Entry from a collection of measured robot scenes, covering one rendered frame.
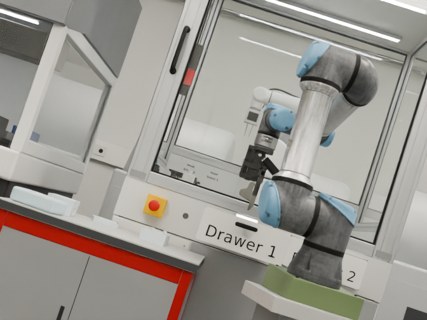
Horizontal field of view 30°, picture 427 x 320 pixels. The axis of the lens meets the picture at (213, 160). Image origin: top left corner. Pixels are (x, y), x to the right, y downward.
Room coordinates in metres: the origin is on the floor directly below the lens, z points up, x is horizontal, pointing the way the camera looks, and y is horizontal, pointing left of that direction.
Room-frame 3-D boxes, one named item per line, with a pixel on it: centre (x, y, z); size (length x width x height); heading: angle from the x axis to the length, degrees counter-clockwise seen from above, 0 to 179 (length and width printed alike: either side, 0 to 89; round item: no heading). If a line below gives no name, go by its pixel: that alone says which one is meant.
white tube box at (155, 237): (2.64, 0.10, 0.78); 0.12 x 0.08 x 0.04; 176
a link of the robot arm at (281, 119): (2.58, -0.18, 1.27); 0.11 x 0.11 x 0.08; 9
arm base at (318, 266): (2.18, -0.36, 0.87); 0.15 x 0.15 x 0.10
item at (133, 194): (3.38, -0.24, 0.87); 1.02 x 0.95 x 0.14; 87
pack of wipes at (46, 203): (2.41, 0.46, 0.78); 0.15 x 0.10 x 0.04; 74
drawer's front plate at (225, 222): (2.58, -0.17, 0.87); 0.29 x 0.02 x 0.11; 87
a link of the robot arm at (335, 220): (2.18, -0.36, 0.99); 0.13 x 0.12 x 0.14; 99
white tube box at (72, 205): (2.57, 0.42, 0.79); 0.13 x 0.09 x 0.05; 0
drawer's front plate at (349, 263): (2.88, -0.50, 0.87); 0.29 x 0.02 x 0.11; 87
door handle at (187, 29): (2.90, 0.25, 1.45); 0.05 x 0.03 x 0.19; 177
